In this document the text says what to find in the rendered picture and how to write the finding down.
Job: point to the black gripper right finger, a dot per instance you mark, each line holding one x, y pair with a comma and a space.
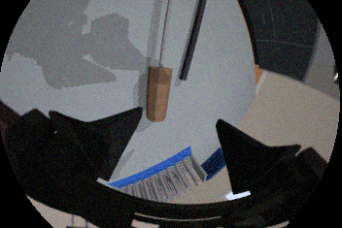
246, 159

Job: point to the black l-shaped bar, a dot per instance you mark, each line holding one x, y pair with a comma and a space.
193, 39

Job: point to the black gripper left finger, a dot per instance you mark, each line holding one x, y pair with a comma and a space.
103, 140

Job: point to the blue tape strip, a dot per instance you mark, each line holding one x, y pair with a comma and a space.
154, 169

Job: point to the hook tool with brown handle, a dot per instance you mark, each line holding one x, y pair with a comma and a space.
159, 80

